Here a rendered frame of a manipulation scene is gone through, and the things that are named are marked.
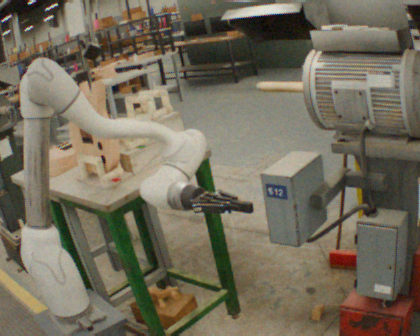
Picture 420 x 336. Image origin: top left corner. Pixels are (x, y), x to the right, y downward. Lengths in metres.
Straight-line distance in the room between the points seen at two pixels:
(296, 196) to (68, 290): 0.72
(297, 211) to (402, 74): 0.46
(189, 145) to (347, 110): 0.60
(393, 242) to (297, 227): 0.29
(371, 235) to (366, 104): 0.35
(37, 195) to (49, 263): 0.26
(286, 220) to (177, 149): 0.53
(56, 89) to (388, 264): 1.07
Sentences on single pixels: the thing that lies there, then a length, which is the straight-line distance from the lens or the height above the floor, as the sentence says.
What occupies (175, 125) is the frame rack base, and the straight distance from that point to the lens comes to 2.08.
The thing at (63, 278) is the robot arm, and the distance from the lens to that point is 1.40.
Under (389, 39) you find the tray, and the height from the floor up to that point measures 1.41.
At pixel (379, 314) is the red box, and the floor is 0.61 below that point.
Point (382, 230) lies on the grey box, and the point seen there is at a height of 0.92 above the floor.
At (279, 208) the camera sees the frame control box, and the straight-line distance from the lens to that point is 1.19.
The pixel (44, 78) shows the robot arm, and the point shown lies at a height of 1.47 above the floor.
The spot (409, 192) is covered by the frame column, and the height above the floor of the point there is 0.99.
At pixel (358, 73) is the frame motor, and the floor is 1.32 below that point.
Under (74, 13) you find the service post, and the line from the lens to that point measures 3.26.
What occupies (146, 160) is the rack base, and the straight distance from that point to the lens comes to 2.00.
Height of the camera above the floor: 1.54
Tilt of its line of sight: 19 degrees down
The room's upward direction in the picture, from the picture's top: 12 degrees counter-clockwise
